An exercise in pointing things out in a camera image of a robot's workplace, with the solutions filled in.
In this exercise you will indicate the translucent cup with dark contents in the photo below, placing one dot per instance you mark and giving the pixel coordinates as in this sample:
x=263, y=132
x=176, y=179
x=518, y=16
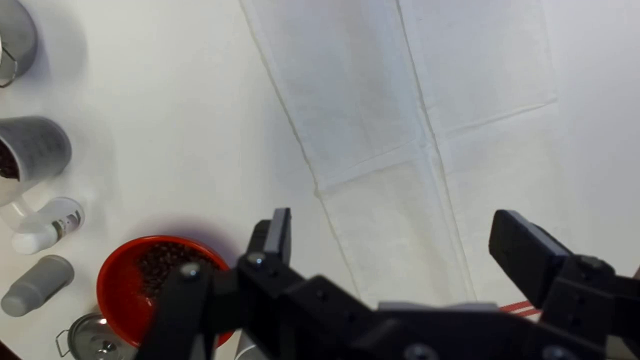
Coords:
x=37, y=150

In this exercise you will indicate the small white bottle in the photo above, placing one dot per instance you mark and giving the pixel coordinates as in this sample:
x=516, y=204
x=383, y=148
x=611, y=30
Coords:
x=46, y=224

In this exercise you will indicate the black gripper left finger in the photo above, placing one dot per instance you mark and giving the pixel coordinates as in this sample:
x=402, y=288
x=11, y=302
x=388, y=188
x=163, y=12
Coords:
x=272, y=241

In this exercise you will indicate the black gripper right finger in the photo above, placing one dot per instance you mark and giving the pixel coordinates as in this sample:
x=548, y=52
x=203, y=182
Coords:
x=523, y=257

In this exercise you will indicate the grey shaker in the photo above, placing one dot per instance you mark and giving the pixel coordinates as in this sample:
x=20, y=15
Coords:
x=37, y=284

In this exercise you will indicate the red bowl with dark beans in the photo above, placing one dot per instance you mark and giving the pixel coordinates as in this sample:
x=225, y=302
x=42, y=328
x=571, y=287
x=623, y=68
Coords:
x=133, y=281

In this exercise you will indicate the white towel with red stripes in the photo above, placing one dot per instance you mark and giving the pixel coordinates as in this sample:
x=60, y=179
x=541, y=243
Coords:
x=372, y=101

